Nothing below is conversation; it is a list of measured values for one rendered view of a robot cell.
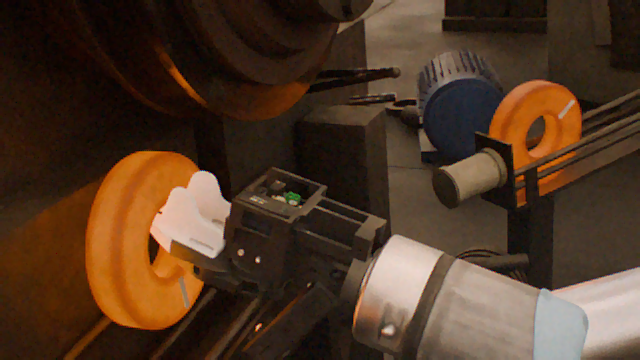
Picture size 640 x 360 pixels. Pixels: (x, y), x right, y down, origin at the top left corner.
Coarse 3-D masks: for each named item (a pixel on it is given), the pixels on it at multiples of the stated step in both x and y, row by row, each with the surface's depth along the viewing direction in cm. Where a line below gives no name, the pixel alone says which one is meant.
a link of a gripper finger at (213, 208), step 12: (192, 180) 76; (204, 180) 75; (192, 192) 76; (204, 192) 76; (216, 192) 75; (204, 204) 76; (216, 204) 76; (228, 204) 75; (204, 216) 76; (216, 216) 76
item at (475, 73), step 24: (432, 72) 312; (456, 72) 304; (480, 72) 305; (432, 96) 297; (456, 96) 294; (480, 96) 294; (432, 120) 298; (456, 120) 297; (480, 120) 297; (432, 144) 303; (456, 144) 300
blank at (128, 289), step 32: (128, 160) 75; (160, 160) 75; (128, 192) 71; (160, 192) 75; (96, 224) 71; (128, 224) 71; (96, 256) 71; (128, 256) 71; (160, 256) 81; (96, 288) 72; (128, 288) 72; (160, 288) 76; (192, 288) 81; (128, 320) 74; (160, 320) 76
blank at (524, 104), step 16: (512, 96) 126; (528, 96) 125; (544, 96) 127; (560, 96) 128; (496, 112) 127; (512, 112) 124; (528, 112) 126; (544, 112) 127; (560, 112) 129; (576, 112) 131; (496, 128) 126; (512, 128) 125; (528, 128) 127; (560, 128) 130; (576, 128) 132; (512, 144) 126; (544, 144) 132; (560, 144) 131; (528, 160) 129; (560, 160) 132
